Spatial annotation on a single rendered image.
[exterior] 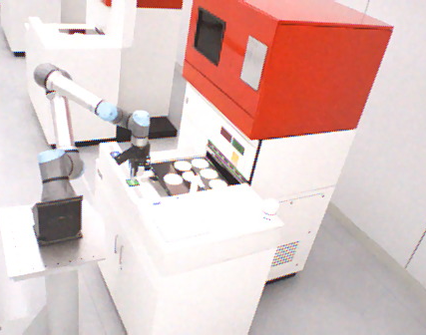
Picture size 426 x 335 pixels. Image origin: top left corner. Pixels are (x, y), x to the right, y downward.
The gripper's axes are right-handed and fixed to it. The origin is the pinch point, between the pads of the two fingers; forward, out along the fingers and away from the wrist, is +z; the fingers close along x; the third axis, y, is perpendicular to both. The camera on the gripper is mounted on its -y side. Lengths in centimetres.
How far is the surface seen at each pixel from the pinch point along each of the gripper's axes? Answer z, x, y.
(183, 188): 8.6, -3.3, 27.5
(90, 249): 16.6, -24.7, -26.8
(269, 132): -28, -15, 64
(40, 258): 17, -24, -48
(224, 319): 63, -50, 38
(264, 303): 98, -26, 90
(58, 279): 40, -16, -39
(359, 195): 65, 19, 207
